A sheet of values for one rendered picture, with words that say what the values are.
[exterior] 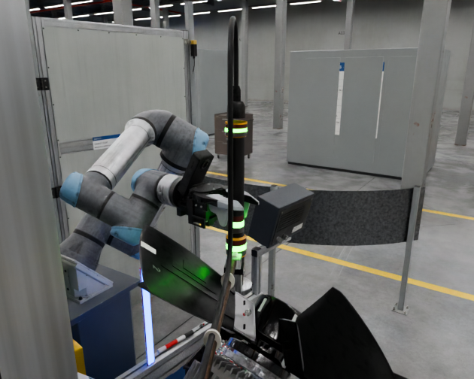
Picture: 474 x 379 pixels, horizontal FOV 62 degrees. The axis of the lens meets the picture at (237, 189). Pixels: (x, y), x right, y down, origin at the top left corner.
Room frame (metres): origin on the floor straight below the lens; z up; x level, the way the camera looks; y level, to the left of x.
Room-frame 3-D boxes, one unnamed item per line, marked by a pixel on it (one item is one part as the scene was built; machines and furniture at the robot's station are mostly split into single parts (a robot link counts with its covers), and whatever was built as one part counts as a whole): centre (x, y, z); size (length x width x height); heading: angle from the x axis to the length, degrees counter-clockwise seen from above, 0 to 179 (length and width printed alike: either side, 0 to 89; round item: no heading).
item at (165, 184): (0.89, 0.15, 1.45); 0.08 x 0.05 x 0.08; 139
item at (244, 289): (0.76, 0.00, 1.31); 0.09 x 0.07 x 0.10; 174
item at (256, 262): (1.41, -0.08, 0.96); 0.03 x 0.03 x 0.20; 49
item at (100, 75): (2.67, 0.73, 1.10); 1.21 x 0.06 x 2.20; 139
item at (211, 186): (0.84, 0.09, 1.44); 0.12 x 0.08 x 0.09; 49
